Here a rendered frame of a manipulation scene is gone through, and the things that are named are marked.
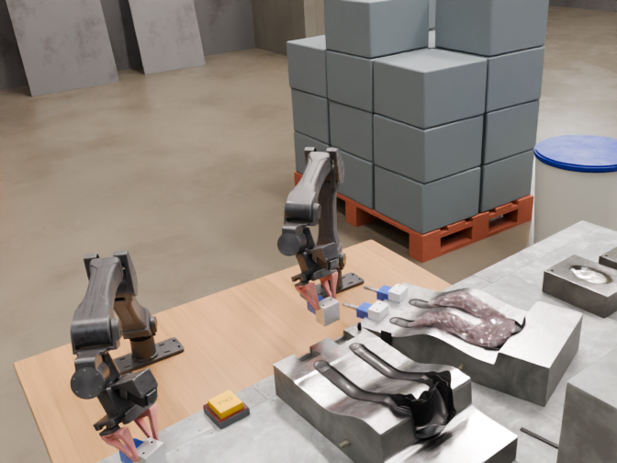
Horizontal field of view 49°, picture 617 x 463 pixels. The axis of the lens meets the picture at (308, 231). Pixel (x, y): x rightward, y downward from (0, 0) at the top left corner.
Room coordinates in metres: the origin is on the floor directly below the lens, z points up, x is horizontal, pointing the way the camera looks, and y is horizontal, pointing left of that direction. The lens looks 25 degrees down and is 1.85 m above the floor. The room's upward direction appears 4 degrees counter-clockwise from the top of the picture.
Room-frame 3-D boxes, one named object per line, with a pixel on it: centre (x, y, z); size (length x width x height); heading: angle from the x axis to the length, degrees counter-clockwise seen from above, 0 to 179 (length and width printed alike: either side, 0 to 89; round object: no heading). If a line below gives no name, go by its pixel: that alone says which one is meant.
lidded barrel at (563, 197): (3.36, -1.48, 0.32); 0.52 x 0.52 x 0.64
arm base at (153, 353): (1.50, 0.45, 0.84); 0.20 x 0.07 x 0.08; 121
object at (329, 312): (1.50, -0.01, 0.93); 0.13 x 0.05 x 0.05; 36
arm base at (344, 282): (1.80, -0.06, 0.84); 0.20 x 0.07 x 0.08; 121
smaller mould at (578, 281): (1.67, -0.79, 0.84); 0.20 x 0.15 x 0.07; 36
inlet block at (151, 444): (1.01, 0.37, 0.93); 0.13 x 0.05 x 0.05; 57
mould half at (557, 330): (1.46, -0.39, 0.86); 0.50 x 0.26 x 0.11; 53
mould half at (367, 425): (1.18, -0.15, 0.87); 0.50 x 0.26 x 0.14; 36
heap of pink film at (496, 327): (1.46, -0.38, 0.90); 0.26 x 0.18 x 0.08; 53
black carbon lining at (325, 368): (1.20, -0.15, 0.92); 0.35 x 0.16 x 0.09; 36
